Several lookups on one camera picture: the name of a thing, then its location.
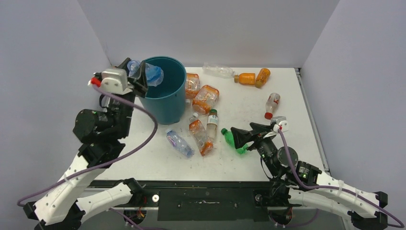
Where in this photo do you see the green plastic bottle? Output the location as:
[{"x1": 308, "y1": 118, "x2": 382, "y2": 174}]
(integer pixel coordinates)
[{"x1": 221, "y1": 128, "x2": 248, "y2": 155}]

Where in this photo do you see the teal plastic bin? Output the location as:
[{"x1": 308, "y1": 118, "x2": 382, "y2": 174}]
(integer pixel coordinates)
[{"x1": 139, "y1": 56, "x2": 186, "y2": 125}]

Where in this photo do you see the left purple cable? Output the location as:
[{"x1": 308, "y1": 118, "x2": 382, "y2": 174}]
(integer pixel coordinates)
[{"x1": 17, "y1": 85, "x2": 158, "y2": 207}]

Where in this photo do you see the orange label tea bottle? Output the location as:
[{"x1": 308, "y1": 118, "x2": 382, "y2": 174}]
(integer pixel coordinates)
[{"x1": 189, "y1": 112, "x2": 214, "y2": 156}]

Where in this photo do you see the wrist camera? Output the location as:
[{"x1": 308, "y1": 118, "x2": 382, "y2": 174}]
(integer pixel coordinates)
[
  {"x1": 271, "y1": 116, "x2": 289, "y2": 132},
  {"x1": 88, "y1": 68, "x2": 132, "y2": 95}
]

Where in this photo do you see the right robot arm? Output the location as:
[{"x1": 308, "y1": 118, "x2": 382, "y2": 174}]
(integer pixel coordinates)
[{"x1": 231, "y1": 122, "x2": 389, "y2": 230}]

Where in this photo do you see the red cap small bottle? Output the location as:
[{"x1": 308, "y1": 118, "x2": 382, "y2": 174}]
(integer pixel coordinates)
[{"x1": 264, "y1": 92, "x2": 281, "y2": 120}]

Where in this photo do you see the crushed blue clear bottle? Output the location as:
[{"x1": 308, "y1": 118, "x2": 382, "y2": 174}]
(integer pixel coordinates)
[{"x1": 127, "y1": 60, "x2": 164, "y2": 87}]

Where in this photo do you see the orange juice bottle left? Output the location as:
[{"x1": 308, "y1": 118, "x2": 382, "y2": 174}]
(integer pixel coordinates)
[{"x1": 234, "y1": 73, "x2": 256, "y2": 85}]

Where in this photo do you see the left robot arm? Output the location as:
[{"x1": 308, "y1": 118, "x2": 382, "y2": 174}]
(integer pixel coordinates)
[{"x1": 23, "y1": 58, "x2": 148, "y2": 230}]

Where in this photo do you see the small clear water bottle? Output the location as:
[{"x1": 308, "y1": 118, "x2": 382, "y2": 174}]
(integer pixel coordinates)
[{"x1": 166, "y1": 129, "x2": 194, "y2": 158}]

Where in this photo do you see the orange juice bottle right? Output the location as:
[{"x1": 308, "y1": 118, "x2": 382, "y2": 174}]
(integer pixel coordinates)
[{"x1": 255, "y1": 68, "x2": 271, "y2": 88}]

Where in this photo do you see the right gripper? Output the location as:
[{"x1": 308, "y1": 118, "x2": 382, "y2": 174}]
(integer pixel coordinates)
[{"x1": 230, "y1": 122, "x2": 279, "y2": 176}]

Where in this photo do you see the orange juice bottle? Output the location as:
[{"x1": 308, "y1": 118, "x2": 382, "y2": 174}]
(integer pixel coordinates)
[
  {"x1": 234, "y1": 73, "x2": 256, "y2": 85},
  {"x1": 255, "y1": 68, "x2": 271, "y2": 88}
]

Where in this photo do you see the large orange tea bottle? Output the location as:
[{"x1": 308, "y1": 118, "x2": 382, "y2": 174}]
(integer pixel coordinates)
[{"x1": 192, "y1": 85, "x2": 220, "y2": 115}]

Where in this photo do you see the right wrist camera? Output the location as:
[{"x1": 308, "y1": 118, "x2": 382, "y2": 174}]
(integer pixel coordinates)
[{"x1": 271, "y1": 116, "x2": 289, "y2": 132}]

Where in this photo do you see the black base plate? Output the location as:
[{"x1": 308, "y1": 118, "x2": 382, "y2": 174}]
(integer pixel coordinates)
[{"x1": 89, "y1": 179, "x2": 302, "y2": 222}]

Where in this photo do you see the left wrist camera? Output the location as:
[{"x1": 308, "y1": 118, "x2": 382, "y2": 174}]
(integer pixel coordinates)
[{"x1": 88, "y1": 68, "x2": 132, "y2": 95}]

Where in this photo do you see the starbucks bottle green cap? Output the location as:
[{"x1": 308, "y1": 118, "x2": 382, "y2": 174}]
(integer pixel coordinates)
[{"x1": 206, "y1": 109, "x2": 218, "y2": 143}]

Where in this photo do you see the orange tea bottle behind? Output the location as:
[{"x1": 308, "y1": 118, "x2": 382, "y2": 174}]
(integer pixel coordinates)
[{"x1": 185, "y1": 73, "x2": 201, "y2": 104}]

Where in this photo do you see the aluminium frame rail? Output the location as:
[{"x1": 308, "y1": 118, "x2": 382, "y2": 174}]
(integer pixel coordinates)
[{"x1": 294, "y1": 68, "x2": 331, "y2": 175}]

